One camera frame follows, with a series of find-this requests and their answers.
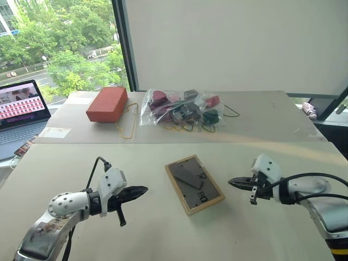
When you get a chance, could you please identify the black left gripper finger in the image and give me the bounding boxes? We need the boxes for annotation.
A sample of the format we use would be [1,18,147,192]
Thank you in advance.
[121,191,146,204]
[125,185,149,195]

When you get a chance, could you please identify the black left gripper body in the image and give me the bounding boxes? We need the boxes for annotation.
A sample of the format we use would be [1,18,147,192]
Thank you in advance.
[107,188,132,227]

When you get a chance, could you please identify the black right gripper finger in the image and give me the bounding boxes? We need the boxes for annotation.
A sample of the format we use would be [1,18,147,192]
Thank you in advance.
[229,176,253,184]
[228,180,254,192]

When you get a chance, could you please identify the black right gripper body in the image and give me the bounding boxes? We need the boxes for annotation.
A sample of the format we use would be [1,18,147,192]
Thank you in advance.
[246,171,274,206]

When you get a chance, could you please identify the green clip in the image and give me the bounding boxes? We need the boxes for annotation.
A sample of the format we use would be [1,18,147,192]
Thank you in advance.
[203,109,219,125]

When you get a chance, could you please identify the red clip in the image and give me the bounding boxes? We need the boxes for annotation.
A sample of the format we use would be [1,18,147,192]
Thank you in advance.
[206,95,220,108]

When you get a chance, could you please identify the red brick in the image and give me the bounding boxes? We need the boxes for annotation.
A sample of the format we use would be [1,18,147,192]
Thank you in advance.
[85,86,129,124]

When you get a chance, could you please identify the clear plastic bag of clips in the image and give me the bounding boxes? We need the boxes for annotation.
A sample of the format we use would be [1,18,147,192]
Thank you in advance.
[139,88,226,133]

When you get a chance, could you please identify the pink folded umbrella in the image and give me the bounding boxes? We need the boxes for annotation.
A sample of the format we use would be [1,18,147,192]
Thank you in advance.
[302,102,319,121]

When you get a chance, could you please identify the maroon clip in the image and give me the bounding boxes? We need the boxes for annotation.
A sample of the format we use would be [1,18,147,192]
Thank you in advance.
[151,90,167,107]

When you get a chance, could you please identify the smartphone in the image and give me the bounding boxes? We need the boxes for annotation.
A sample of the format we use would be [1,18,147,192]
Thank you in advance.
[14,135,38,158]

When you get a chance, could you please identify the grey laptop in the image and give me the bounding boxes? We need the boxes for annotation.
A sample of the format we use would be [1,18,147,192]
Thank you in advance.
[0,79,52,161]

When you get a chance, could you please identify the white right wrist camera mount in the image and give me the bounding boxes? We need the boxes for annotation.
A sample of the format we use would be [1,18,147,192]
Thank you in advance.
[250,153,283,202]

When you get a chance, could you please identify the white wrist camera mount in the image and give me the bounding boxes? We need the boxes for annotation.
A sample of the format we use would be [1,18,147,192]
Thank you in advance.
[97,167,127,218]
[250,153,283,202]

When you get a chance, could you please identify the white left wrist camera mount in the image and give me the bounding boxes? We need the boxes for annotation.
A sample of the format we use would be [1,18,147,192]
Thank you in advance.
[97,167,127,218]

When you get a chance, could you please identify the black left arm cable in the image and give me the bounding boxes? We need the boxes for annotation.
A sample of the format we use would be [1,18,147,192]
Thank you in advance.
[61,156,113,261]

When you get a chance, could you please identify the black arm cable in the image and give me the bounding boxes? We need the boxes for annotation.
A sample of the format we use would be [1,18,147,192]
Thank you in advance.
[255,173,348,204]
[61,156,113,261]

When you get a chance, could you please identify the wooden framed grey tray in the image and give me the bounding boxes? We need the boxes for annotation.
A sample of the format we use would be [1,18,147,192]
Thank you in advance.
[164,154,226,216]

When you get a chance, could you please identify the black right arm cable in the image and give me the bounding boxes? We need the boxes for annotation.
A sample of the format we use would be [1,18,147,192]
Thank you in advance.
[255,173,348,204]

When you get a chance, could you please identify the yellow wire loop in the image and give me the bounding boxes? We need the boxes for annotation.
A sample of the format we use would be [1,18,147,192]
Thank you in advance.
[116,102,139,140]
[223,104,240,118]

